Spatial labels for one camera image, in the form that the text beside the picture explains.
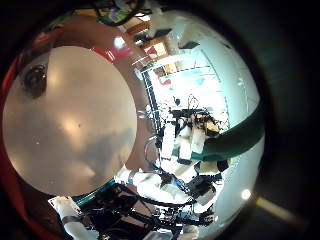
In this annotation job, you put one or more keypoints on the orange sofa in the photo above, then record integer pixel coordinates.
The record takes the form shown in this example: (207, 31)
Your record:
(8, 173)

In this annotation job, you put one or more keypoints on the red chair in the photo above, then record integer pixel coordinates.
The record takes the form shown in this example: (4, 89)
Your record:
(111, 52)

